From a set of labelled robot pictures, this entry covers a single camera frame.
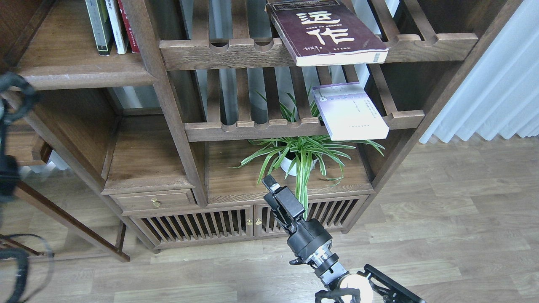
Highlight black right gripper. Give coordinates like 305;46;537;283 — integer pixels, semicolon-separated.
262;175;333;263

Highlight pale purple book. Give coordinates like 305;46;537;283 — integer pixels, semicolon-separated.
312;82;389;141

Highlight yellow and black book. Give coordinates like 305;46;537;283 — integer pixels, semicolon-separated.
85;0;113;56

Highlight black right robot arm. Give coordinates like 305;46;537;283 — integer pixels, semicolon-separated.
262;175;423;303

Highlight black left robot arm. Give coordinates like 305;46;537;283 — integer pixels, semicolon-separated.
0;72;48;303

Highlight white plant pot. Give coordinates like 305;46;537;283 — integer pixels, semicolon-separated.
280;154;318;179

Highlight green spider plant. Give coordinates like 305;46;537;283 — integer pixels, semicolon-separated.
229;86;385;219

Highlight dark wooden bookshelf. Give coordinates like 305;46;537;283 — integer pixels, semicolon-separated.
1;0;522;252

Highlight brass drawer knob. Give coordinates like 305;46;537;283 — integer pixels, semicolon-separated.
151;198;161;207

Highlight dark maroon book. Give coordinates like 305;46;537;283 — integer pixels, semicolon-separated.
265;0;389;66

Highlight red upright book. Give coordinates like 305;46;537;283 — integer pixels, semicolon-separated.
117;0;140;53

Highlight white upright book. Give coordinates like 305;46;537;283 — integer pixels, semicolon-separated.
105;0;129;54

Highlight white curtain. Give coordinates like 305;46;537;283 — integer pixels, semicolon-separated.
419;0;539;144

